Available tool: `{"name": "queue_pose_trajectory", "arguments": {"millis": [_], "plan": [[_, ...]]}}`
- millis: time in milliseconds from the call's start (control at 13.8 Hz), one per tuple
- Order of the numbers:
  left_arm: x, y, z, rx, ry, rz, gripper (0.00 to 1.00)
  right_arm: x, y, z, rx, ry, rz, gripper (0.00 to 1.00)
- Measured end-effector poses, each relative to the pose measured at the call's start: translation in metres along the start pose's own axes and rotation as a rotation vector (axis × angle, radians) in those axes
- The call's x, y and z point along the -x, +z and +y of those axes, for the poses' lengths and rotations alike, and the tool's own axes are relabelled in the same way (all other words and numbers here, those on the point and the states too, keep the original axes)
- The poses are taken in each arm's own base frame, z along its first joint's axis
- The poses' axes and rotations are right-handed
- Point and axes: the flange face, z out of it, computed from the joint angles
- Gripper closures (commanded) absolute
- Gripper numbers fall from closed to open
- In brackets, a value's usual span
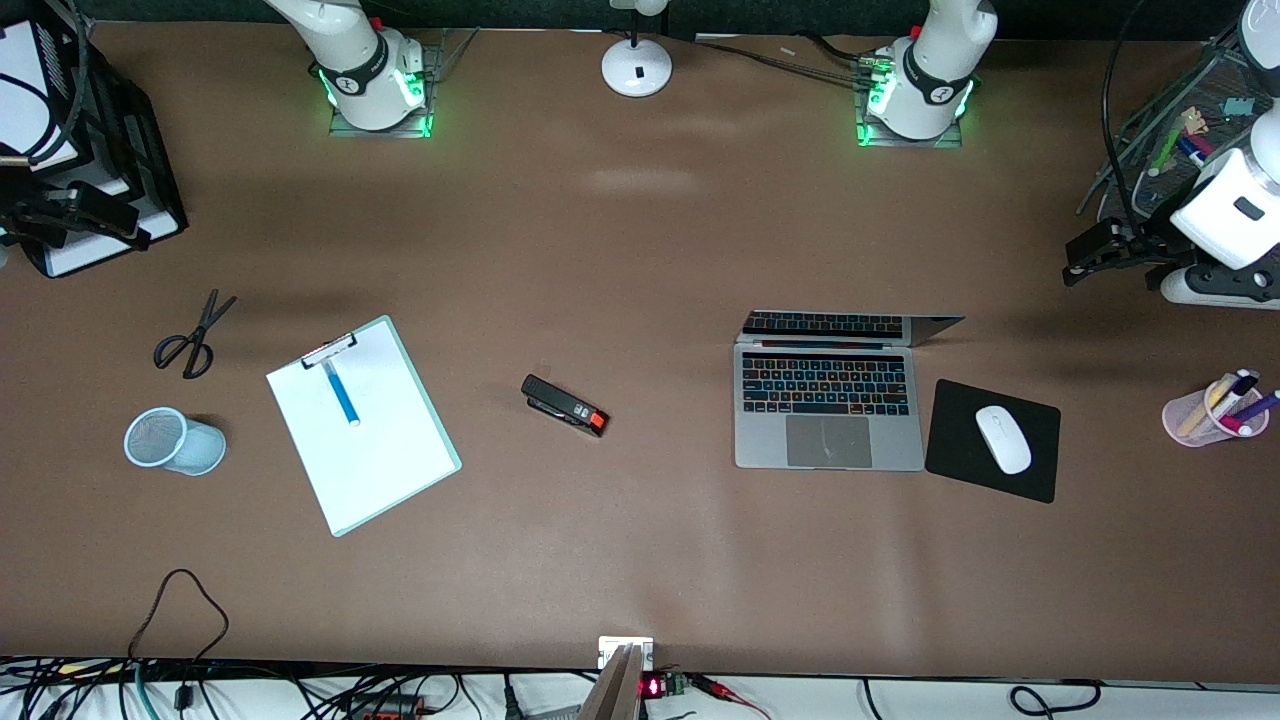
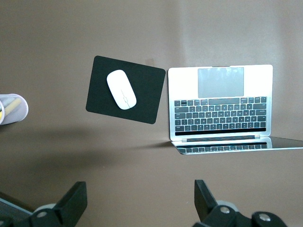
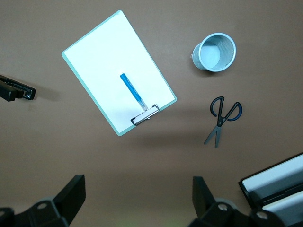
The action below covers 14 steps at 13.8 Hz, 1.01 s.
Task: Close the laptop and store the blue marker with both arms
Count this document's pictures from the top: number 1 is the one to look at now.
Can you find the blue marker white ends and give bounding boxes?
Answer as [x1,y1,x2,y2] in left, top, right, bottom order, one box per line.
[321,360,362,428]

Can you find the silver laptop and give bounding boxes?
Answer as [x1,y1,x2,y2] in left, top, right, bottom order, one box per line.
[733,309,967,472]

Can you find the green marker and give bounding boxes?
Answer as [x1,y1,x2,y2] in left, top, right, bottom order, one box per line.
[1148,125,1188,179]

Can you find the white marker black cap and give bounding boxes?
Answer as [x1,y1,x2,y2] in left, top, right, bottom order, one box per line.
[1205,369,1263,421]

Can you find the yellow marker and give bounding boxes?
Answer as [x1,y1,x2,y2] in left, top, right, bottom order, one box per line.
[1178,376,1237,437]

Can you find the white paper sheet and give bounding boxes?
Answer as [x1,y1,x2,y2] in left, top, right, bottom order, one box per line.
[45,195,183,278]
[0,20,81,173]
[267,322,457,533]

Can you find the black stacked document tray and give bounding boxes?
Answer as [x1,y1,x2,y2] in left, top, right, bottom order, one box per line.
[0,0,189,279]

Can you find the black scissors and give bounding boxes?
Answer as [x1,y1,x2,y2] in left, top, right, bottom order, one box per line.
[153,289,238,380]

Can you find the black mesh desk tray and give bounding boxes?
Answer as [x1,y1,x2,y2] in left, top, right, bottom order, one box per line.
[1078,40,1280,216]

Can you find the pink pen cup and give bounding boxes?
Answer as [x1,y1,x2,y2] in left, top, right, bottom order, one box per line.
[1162,378,1271,448]

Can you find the white computer mouse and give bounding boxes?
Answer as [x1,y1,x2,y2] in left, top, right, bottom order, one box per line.
[975,404,1033,476]

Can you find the black mouse pad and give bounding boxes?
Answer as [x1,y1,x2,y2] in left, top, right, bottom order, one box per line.
[924,378,1062,505]

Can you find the light blue mesh cup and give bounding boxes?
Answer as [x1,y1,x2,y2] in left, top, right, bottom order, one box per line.
[124,406,227,477]

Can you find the teal clipboard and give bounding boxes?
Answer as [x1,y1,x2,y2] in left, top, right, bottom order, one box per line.
[265,315,463,539]

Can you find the white round lamp base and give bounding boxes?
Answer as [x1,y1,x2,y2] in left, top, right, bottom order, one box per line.
[601,0,673,98]

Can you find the black stapler red tip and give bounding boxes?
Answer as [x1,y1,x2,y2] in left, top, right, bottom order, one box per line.
[520,374,611,439]

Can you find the black connector block red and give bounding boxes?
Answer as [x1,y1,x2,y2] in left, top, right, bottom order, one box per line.
[340,694,429,720]

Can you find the white mounting plate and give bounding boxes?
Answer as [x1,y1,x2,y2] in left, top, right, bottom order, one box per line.
[598,636,656,671]

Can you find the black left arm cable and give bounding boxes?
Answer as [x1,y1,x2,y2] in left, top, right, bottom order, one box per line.
[1100,0,1151,229]

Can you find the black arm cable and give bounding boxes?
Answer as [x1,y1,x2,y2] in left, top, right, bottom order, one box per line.
[0,28,89,166]
[1100,0,1151,229]

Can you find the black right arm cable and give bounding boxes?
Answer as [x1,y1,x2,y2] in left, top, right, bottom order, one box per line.
[0,28,89,166]

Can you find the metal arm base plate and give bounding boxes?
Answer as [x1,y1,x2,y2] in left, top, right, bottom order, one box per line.
[328,40,441,139]
[855,55,966,149]

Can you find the thin black looped cable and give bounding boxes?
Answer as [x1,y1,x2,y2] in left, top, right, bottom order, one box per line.
[128,568,231,666]

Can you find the black table cable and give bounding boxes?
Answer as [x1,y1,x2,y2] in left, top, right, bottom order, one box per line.
[690,35,881,91]

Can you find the red and black wire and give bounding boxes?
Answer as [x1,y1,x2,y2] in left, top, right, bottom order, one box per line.
[688,672,773,720]

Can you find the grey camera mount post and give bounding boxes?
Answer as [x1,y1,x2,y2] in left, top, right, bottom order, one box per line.
[578,645,646,720]

